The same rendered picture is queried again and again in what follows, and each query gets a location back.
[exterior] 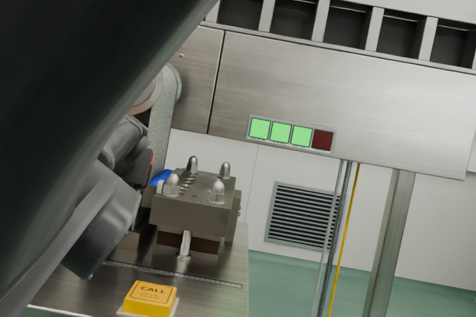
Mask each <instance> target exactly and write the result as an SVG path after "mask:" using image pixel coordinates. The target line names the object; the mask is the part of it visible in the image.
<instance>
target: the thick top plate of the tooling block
mask: <svg viewBox="0 0 476 317"><path fill-rule="evenodd" d="M197 171H198V170H197ZM218 175H219V174H216V173H210V172H205V171H198V172H197V173H191V172H188V171H186V172H185V176H184V177H183V178H182V179H181V180H180V181H179V184H178V185H179V186H180V187H179V192H178V193H179V197H168V196H165V195H163V194H160V193H155V194H154V195H153V199H152V207H151V212H150V216H149V224H154V225H158V226H165V227H169V228H174V229H181V230H185V231H192V232H196V233H201V234H208V235H212V236H219V237H223V238H226V235H227V228H228V224H229V220H230V213H231V208H232V200H233V196H234V187H235V183H236V177H232V176H230V179H226V178H220V177H218ZM216 181H221V182H222V183H223V185H224V187H225V189H224V198H223V201H224V202H225V203H224V204H213V203H210V202H208V201H207V199H208V198H209V195H210V191H211V189H212V186H213V183H214V182H216Z"/></svg>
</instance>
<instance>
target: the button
mask: <svg viewBox="0 0 476 317"><path fill-rule="evenodd" d="M176 291H177V288H175V287H169V286H165V285H161V284H154V283H149V282H143V281H138V280H137V281H136V282H135V283H134V284H133V286H132V288H131V290H130V291H129V292H128V294H127V296H126V297H125V298H124V302H123V312H126V313H133V314H137V315H141V316H148V317H169V314H170V313H171V309H172V307H173V305H174V302H175V298H176Z"/></svg>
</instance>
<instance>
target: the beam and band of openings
mask: <svg viewBox="0 0 476 317"><path fill-rule="evenodd" d="M308 2H309V3H308ZM336 7H337V8H336ZM364 12H365V13H364ZM403 19H404V20H403ZM415 21H416V22H415ZM199 26H203V27H208V28H215V29H220V30H224V31H231V32H236V33H243V34H247V35H255V36H259V37H263V38H270V39H275V40H282V41H286V42H294V43H298V44H302V45H310V46H314V47H321V48H326V49H330V50H337V51H342V52H349V53H354V54H361V55H365V56H369V57H377V58H381V59H388V60H392V61H397V62H404V63H409V64H416V65H420V66H425V67H432V68H437V69H444V70H448V71H455V72H460V73H464V74H472V75H475V76H476V0H297V1H296V0H219V1H218V2H217V3H216V4H215V6H214V7H213V8H212V10H211V11H210V12H209V13H208V15H207V16H206V17H205V18H204V19H203V20H202V21H201V23H200V24H199ZM443 26H444V27H443ZM459 29H460V30H459Z"/></svg>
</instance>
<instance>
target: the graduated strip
mask: <svg viewBox="0 0 476 317"><path fill-rule="evenodd" d="M102 263H104V264H109V265H116V266H120V267H127V268H131V269H136V270H142V271H147V272H153V273H158V274H162V275H169V276H173V277H180V278H185V279H191V280H196V281H200V282H207V283H211V284H218V285H222V286H227V287H234V288H238V289H242V284H238V283H234V282H227V281H223V280H218V279H212V278H207V277H201V276H196V275H189V274H185V273H181V272H174V271H169V270H163V269H158V268H154V267H147V266H143V265H136V264H132V263H124V262H120V261H116V260H109V259H105V260H104V261H103V262H102Z"/></svg>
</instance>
